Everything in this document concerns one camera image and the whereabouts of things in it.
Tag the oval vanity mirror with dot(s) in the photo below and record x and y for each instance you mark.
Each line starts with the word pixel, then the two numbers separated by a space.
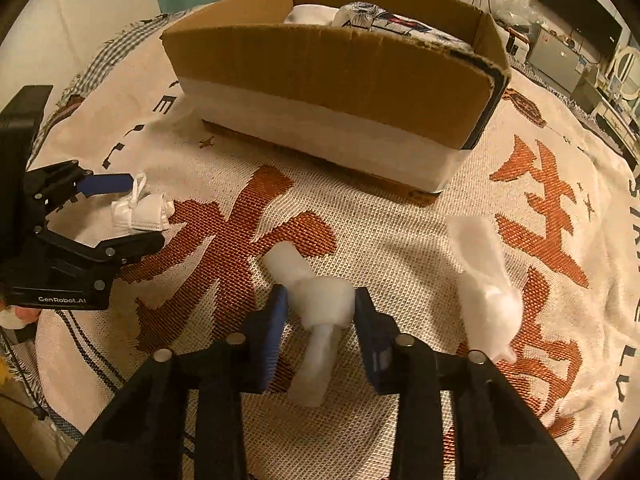
pixel 624 75

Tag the white dressing table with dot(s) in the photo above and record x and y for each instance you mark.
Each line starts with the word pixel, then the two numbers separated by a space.
pixel 619 122

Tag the black wall television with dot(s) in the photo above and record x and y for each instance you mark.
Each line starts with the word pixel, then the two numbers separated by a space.
pixel 591 20

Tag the white sock bundle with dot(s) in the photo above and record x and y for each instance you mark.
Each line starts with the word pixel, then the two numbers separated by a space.
pixel 325 306

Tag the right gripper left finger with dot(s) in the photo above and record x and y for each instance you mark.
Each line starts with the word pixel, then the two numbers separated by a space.
pixel 251 353

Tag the brown cardboard box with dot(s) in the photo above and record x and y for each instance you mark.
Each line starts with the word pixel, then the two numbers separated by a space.
pixel 404 113

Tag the striped checked cloth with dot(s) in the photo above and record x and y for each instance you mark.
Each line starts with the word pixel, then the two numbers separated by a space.
pixel 111 53

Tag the person's left hand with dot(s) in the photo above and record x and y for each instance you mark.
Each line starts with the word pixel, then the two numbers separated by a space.
pixel 16 318

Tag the white plush item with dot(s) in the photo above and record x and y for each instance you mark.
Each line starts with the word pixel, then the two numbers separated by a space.
pixel 311 14

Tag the white crumpled soft cloth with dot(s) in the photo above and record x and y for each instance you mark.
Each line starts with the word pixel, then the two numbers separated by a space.
pixel 491 307

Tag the small grey fridge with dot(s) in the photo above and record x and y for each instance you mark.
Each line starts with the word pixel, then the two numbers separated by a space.
pixel 556 61

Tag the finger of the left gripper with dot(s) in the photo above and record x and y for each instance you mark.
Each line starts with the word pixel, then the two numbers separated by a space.
pixel 128 249
pixel 99 184

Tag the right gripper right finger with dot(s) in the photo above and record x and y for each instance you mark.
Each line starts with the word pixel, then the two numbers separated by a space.
pixel 394 362

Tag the cream blanket with orange characters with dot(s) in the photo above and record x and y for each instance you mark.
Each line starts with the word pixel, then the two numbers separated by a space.
pixel 563 203

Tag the black white patterned bundle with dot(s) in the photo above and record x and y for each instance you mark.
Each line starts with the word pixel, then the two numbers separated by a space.
pixel 372 18

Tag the small white cloth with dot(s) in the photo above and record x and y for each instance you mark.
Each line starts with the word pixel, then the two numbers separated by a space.
pixel 141 211

